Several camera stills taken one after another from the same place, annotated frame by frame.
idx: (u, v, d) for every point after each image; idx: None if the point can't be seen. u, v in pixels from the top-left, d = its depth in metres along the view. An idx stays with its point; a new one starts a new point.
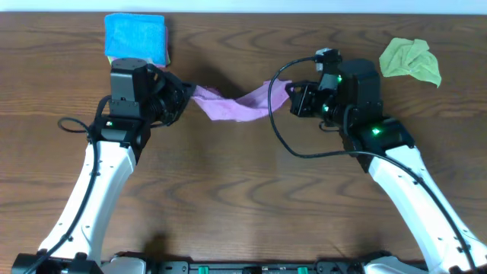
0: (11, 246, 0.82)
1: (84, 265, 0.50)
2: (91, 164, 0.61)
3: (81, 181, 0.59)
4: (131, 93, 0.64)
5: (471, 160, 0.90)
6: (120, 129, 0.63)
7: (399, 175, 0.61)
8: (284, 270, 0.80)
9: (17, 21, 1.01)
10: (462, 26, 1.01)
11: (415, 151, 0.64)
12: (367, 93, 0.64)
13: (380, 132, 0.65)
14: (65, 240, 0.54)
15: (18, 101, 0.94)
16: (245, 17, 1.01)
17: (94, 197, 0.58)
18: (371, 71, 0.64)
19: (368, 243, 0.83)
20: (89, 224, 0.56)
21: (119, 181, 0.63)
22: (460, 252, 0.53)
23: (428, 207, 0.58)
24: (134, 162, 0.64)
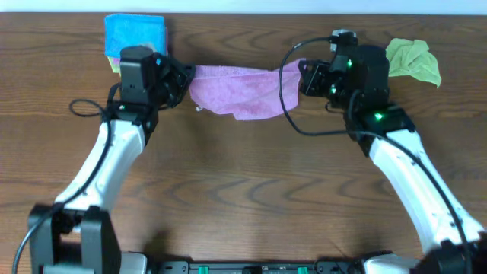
0: (12, 246, 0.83)
1: (98, 215, 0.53)
2: (104, 137, 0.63)
3: (93, 150, 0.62)
4: (141, 80, 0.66)
5: (471, 160, 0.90)
6: (132, 112, 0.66)
7: (396, 154, 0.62)
8: (284, 270, 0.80)
9: (19, 21, 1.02)
10: (461, 26, 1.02)
11: (415, 135, 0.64)
12: (376, 79, 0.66)
13: (383, 116, 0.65)
14: (79, 195, 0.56)
15: (20, 101, 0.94)
16: (245, 17, 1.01)
17: (108, 163, 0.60)
18: (382, 59, 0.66)
19: (368, 243, 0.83)
20: (103, 183, 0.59)
21: (128, 155, 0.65)
22: (453, 227, 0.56)
23: (423, 183, 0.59)
24: (144, 141, 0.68)
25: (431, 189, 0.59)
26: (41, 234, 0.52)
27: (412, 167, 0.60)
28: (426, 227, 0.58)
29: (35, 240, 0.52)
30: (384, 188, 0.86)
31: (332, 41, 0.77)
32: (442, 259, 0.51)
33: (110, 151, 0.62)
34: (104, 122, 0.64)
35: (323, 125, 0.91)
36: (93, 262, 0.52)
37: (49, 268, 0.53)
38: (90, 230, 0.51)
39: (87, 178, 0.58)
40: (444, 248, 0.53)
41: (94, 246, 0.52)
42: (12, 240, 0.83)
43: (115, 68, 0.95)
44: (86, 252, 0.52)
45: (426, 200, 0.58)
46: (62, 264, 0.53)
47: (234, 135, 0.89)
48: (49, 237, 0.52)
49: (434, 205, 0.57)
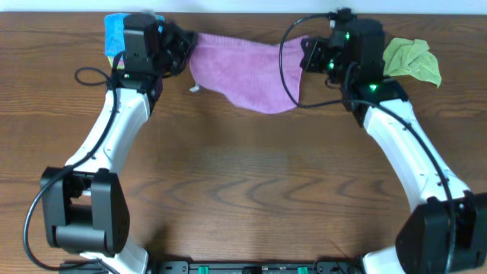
0: (7, 246, 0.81)
1: (107, 176, 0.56)
2: (111, 105, 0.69)
3: (102, 116, 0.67)
4: (144, 49, 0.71)
5: (473, 158, 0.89)
6: (136, 81, 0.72)
7: (388, 121, 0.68)
8: (284, 270, 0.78)
9: (21, 22, 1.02)
10: (459, 27, 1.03)
11: (407, 104, 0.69)
12: (372, 52, 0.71)
13: (378, 87, 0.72)
14: (87, 158, 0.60)
15: (20, 100, 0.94)
16: (244, 17, 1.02)
17: (116, 129, 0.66)
18: (379, 32, 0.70)
19: (369, 243, 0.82)
20: (109, 148, 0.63)
21: (134, 122, 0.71)
22: (439, 186, 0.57)
23: (413, 148, 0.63)
24: (148, 109, 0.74)
25: (420, 152, 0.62)
26: (54, 194, 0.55)
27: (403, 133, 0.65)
28: (415, 187, 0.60)
29: (48, 200, 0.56)
30: (384, 188, 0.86)
31: (332, 17, 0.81)
32: (428, 215, 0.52)
33: (116, 117, 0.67)
34: (110, 90, 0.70)
35: (323, 124, 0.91)
36: (102, 222, 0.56)
37: (62, 228, 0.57)
38: (100, 190, 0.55)
39: (96, 142, 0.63)
40: (431, 204, 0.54)
41: (103, 205, 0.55)
42: (9, 240, 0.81)
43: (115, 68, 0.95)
44: (96, 212, 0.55)
45: (415, 162, 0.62)
46: (74, 224, 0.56)
47: (235, 135, 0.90)
48: (62, 198, 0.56)
49: (422, 166, 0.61)
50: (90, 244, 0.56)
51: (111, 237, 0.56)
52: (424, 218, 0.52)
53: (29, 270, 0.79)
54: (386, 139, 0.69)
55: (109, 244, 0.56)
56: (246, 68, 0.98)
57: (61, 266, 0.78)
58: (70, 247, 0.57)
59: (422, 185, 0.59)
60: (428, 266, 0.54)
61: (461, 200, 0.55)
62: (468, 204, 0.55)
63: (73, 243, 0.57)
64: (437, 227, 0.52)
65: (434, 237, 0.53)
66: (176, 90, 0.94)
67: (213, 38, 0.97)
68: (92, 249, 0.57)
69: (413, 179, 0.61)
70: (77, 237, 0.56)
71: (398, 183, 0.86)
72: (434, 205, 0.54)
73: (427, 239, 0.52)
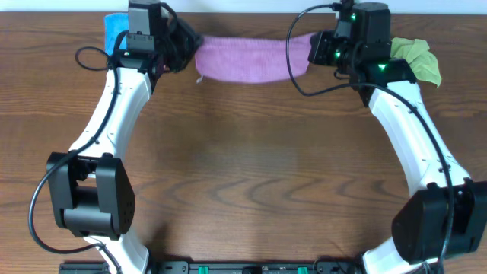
0: (7, 246, 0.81)
1: (111, 160, 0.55)
2: (112, 86, 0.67)
3: (103, 98, 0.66)
4: (147, 27, 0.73)
5: (474, 157, 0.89)
6: (137, 58, 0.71)
7: (394, 103, 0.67)
8: (284, 270, 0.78)
9: (21, 22, 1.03)
10: (458, 27, 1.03)
11: (415, 85, 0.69)
12: (377, 31, 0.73)
13: (386, 68, 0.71)
14: (91, 143, 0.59)
15: (20, 101, 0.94)
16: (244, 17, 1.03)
17: (119, 110, 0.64)
18: (383, 11, 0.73)
19: (369, 243, 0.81)
20: (113, 132, 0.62)
21: (137, 104, 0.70)
22: (440, 173, 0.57)
23: (416, 132, 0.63)
24: (150, 87, 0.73)
25: (423, 136, 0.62)
26: (59, 179, 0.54)
27: (408, 116, 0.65)
28: (415, 171, 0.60)
29: (54, 183, 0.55)
30: (384, 188, 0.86)
31: (336, 10, 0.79)
32: (426, 201, 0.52)
33: (119, 100, 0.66)
34: (111, 69, 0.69)
35: (323, 125, 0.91)
36: (107, 205, 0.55)
37: (70, 211, 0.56)
38: (103, 174, 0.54)
39: (99, 126, 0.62)
40: (431, 189, 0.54)
41: (109, 189, 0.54)
42: (7, 240, 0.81)
43: None
44: (101, 195, 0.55)
45: (418, 146, 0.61)
46: (82, 207, 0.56)
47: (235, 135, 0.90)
48: (68, 182, 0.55)
49: (424, 151, 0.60)
50: (97, 227, 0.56)
51: (117, 219, 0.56)
52: (422, 203, 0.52)
53: (28, 270, 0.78)
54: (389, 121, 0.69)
55: (115, 227, 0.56)
56: (252, 60, 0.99)
57: (62, 266, 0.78)
58: (77, 229, 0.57)
59: (423, 170, 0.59)
60: (422, 250, 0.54)
61: (460, 187, 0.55)
62: (467, 192, 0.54)
63: (81, 226, 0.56)
64: (435, 215, 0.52)
65: (431, 223, 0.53)
66: (176, 91, 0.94)
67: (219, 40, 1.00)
68: (100, 230, 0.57)
69: (415, 162, 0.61)
70: (85, 219, 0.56)
71: (398, 182, 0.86)
72: (435, 192, 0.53)
73: (424, 225, 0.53)
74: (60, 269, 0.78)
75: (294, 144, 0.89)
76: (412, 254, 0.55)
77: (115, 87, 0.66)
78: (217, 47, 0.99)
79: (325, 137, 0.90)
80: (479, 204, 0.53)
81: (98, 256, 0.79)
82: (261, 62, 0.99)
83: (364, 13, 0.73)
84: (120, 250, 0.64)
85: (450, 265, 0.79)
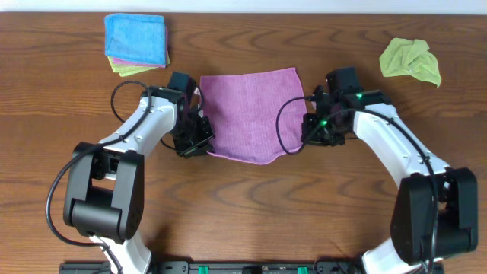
0: (7, 246, 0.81)
1: (134, 157, 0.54)
2: (144, 106, 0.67)
3: (135, 114, 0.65)
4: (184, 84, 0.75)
5: (473, 158, 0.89)
6: (168, 96, 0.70)
7: (371, 118, 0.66)
8: (284, 270, 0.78)
9: (20, 21, 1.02)
10: (459, 27, 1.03)
11: (390, 106, 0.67)
12: (346, 81, 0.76)
13: (363, 97, 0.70)
14: (119, 141, 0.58)
15: (19, 101, 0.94)
16: (244, 16, 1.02)
17: (147, 122, 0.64)
18: (349, 69, 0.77)
19: (369, 243, 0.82)
20: (140, 137, 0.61)
21: (161, 129, 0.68)
22: (421, 164, 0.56)
23: (396, 136, 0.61)
24: (176, 121, 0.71)
25: (403, 138, 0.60)
26: (81, 169, 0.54)
27: (386, 126, 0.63)
28: (398, 170, 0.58)
29: (74, 173, 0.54)
30: (384, 188, 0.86)
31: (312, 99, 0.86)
32: (413, 189, 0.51)
33: (149, 116, 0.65)
34: (146, 97, 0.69)
35: None
36: (119, 202, 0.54)
37: (81, 207, 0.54)
38: (125, 170, 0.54)
39: (128, 129, 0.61)
40: (415, 177, 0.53)
41: (122, 184, 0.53)
42: (8, 240, 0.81)
43: (115, 68, 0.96)
44: (116, 190, 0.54)
45: (396, 146, 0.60)
46: (93, 206, 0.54)
47: (240, 143, 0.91)
48: (88, 173, 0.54)
49: (405, 149, 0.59)
50: (104, 227, 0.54)
51: (125, 218, 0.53)
52: (409, 191, 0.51)
53: (29, 270, 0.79)
54: (371, 136, 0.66)
55: (122, 230, 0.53)
56: (252, 106, 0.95)
57: (61, 266, 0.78)
58: (85, 227, 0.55)
59: (403, 167, 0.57)
60: (421, 245, 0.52)
61: (444, 178, 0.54)
62: (451, 180, 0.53)
63: (87, 224, 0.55)
64: (422, 202, 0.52)
65: (421, 212, 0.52)
66: None
67: (212, 79, 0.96)
68: (106, 232, 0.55)
69: (398, 163, 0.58)
70: (93, 218, 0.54)
71: None
72: (419, 179, 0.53)
73: (414, 215, 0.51)
74: (60, 269, 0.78)
75: None
76: (412, 253, 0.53)
77: (148, 105, 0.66)
78: (210, 92, 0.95)
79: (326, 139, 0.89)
80: (463, 191, 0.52)
81: (99, 256, 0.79)
82: (259, 119, 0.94)
83: (332, 72, 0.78)
84: (121, 250, 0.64)
85: (450, 265, 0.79)
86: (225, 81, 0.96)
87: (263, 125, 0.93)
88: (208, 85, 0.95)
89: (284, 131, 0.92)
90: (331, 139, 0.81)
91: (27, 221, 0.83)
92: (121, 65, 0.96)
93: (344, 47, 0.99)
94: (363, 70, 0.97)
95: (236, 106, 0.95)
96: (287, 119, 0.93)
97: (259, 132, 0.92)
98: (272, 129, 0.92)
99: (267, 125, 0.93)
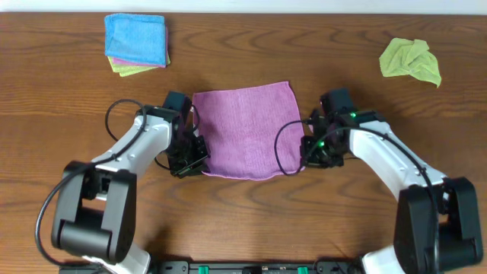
0: (7, 246, 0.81)
1: (127, 176, 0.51)
2: (140, 123, 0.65)
3: (130, 132, 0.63)
4: (179, 103, 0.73)
5: (472, 158, 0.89)
6: (162, 116, 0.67)
7: (366, 135, 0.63)
8: (284, 270, 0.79)
9: (20, 21, 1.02)
10: (459, 27, 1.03)
11: (385, 122, 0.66)
12: (340, 100, 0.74)
13: (357, 116, 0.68)
14: (111, 160, 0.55)
15: (20, 101, 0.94)
16: (244, 16, 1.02)
17: (141, 141, 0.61)
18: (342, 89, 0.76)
19: (368, 243, 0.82)
20: (133, 155, 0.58)
21: (156, 148, 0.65)
22: (419, 176, 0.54)
23: (391, 150, 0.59)
24: (170, 141, 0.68)
25: (399, 151, 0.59)
26: (71, 190, 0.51)
27: (381, 142, 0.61)
28: (396, 185, 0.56)
29: (65, 192, 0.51)
30: (384, 188, 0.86)
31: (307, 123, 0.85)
32: (412, 201, 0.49)
33: (143, 135, 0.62)
34: (141, 115, 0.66)
35: None
36: (110, 224, 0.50)
37: (71, 228, 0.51)
38: (116, 189, 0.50)
39: (122, 148, 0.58)
40: (412, 189, 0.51)
41: (113, 203, 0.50)
42: (8, 240, 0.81)
43: (115, 68, 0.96)
44: (107, 211, 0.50)
45: (393, 160, 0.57)
46: (82, 228, 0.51)
47: (234, 160, 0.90)
48: (79, 193, 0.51)
49: (401, 163, 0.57)
50: (93, 250, 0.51)
51: (116, 240, 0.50)
52: (408, 203, 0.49)
53: (30, 270, 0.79)
54: (367, 154, 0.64)
55: (113, 253, 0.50)
56: (246, 123, 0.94)
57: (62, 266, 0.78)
58: (74, 250, 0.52)
59: (401, 180, 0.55)
60: (427, 260, 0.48)
61: (442, 189, 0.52)
62: (450, 190, 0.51)
63: (76, 247, 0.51)
64: (424, 215, 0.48)
65: (423, 225, 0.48)
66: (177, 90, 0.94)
67: (206, 96, 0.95)
68: (95, 255, 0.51)
69: (396, 178, 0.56)
70: (83, 240, 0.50)
71: None
72: (418, 191, 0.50)
73: (416, 227, 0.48)
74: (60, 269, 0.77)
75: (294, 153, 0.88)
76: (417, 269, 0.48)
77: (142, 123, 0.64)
78: (204, 109, 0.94)
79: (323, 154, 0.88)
80: (462, 200, 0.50)
81: None
82: (254, 135, 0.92)
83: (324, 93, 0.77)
84: None
85: None
86: (219, 97, 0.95)
87: (258, 141, 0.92)
88: (201, 102, 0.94)
89: (280, 145, 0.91)
90: (330, 160, 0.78)
91: (28, 221, 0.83)
92: (121, 65, 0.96)
93: (344, 47, 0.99)
94: (364, 70, 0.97)
95: (230, 122, 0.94)
96: (282, 135, 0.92)
97: (255, 149, 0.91)
98: (268, 146, 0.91)
99: (262, 141, 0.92)
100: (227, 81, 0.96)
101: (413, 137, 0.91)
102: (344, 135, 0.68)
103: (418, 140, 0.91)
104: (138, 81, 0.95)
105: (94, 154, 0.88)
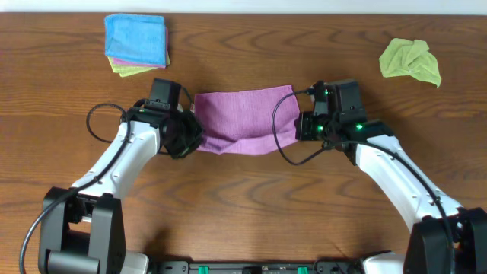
0: (9, 246, 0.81)
1: (109, 202, 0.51)
2: (123, 135, 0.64)
3: (113, 145, 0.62)
4: (166, 97, 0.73)
5: (472, 159, 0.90)
6: (149, 116, 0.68)
7: (375, 152, 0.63)
8: (284, 270, 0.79)
9: (19, 21, 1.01)
10: (460, 27, 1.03)
11: (393, 138, 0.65)
12: (348, 100, 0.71)
13: (363, 127, 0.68)
14: (93, 183, 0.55)
15: (20, 102, 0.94)
16: (244, 15, 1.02)
17: (125, 157, 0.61)
18: (352, 84, 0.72)
19: (368, 243, 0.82)
20: (117, 173, 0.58)
21: (142, 157, 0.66)
22: (432, 205, 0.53)
23: (403, 173, 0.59)
24: (159, 144, 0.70)
25: (411, 176, 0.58)
26: (54, 218, 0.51)
27: (392, 162, 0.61)
28: (408, 211, 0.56)
29: (47, 221, 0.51)
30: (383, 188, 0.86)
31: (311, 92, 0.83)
32: (426, 234, 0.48)
33: (128, 148, 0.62)
34: (124, 122, 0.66)
35: None
36: (96, 250, 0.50)
37: (58, 255, 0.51)
38: (100, 217, 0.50)
39: (104, 166, 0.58)
40: (427, 221, 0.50)
41: (98, 232, 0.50)
42: (10, 240, 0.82)
43: (115, 68, 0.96)
44: (93, 239, 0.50)
45: (404, 185, 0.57)
46: (69, 256, 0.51)
47: None
48: (62, 222, 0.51)
49: (412, 188, 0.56)
50: None
51: (105, 266, 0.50)
52: (421, 236, 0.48)
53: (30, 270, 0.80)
54: (377, 172, 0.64)
55: None
56: (246, 125, 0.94)
57: None
58: None
59: (414, 208, 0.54)
60: None
61: (457, 219, 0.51)
62: (464, 221, 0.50)
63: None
64: (437, 249, 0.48)
65: (437, 259, 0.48)
66: None
67: (207, 97, 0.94)
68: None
69: (407, 204, 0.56)
70: (71, 267, 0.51)
71: None
72: (431, 223, 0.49)
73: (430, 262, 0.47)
74: None
75: (293, 153, 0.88)
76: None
77: (126, 134, 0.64)
78: (205, 109, 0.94)
79: (323, 156, 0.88)
80: (478, 233, 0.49)
81: None
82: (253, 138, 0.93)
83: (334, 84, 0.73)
84: None
85: None
86: (219, 97, 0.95)
87: None
88: (202, 103, 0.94)
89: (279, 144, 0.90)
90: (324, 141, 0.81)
91: (29, 221, 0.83)
92: (121, 65, 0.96)
93: (344, 48, 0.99)
94: (363, 71, 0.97)
95: (230, 125, 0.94)
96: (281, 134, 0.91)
97: None
98: None
99: None
100: (226, 81, 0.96)
101: (412, 137, 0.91)
102: (350, 148, 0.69)
103: (417, 140, 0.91)
104: (138, 81, 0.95)
105: (95, 154, 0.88)
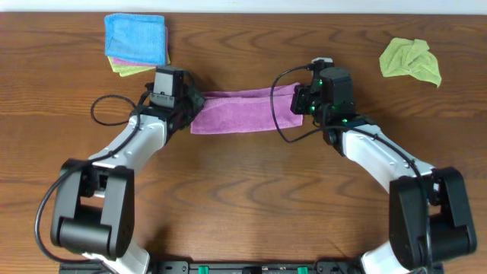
0: (9, 245, 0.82)
1: (123, 171, 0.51)
2: (135, 122, 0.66)
3: (125, 132, 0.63)
4: (170, 90, 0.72)
5: (471, 158, 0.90)
6: (157, 113, 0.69)
7: (357, 136, 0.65)
8: (284, 270, 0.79)
9: (17, 20, 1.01)
10: (460, 26, 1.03)
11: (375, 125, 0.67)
12: (342, 94, 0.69)
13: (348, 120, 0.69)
14: (108, 157, 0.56)
15: (19, 101, 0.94)
16: (244, 15, 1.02)
17: (137, 139, 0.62)
18: (345, 78, 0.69)
19: (367, 243, 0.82)
20: (130, 151, 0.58)
21: (151, 144, 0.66)
22: (409, 168, 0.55)
23: (381, 147, 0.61)
24: (166, 138, 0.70)
25: (388, 148, 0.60)
26: (69, 186, 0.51)
27: (372, 141, 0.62)
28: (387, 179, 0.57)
29: (63, 189, 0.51)
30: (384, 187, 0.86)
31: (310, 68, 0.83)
32: (402, 190, 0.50)
33: (138, 134, 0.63)
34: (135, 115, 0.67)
35: None
36: (108, 217, 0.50)
37: (69, 226, 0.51)
38: (114, 184, 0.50)
39: (118, 146, 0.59)
40: (401, 179, 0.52)
41: (111, 199, 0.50)
42: (10, 240, 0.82)
43: (115, 68, 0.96)
44: (106, 206, 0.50)
45: (383, 156, 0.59)
46: (79, 227, 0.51)
47: None
48: (77, 190, 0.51)
49: (390, 157, 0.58)
50: (93, 247, 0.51)
51: (116, 234, 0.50)
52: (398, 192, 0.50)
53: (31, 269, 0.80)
54: (361, 155, 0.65)
55: (113, 247, 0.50)
56: None
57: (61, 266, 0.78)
58: (74, 248, 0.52)
59: (392, 174, 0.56)
60: (421, 250, 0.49)
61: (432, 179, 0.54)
62: (439, 180, 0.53)
63: (77, 245, 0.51)
64: (414, 203, 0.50)
65: (414, 214, 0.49)
66: None
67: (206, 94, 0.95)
68: (97, 252, 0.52)
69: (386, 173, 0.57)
70: (82, 238, 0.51)
71: None
72: (406, 179, 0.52)
73: (407, 217, 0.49)
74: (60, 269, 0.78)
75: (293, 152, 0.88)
76: (412, 258, 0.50)
77: (138, 122, 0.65)
78: None
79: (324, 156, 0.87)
80: (450, 190, 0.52)
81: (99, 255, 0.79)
82: None
83: (326, 78, 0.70)
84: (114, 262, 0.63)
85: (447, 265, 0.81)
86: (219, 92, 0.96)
87: None
88: None
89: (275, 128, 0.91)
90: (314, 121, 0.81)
91: (29, 220, 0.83)
92: (121, 65, 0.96)
93: (344, 47, 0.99)
94: (363, 70, 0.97)
95: None
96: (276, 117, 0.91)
97: None
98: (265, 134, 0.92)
99: None
100: (226, 81, 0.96)
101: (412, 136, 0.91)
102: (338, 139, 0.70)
103: (417, 139, 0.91)
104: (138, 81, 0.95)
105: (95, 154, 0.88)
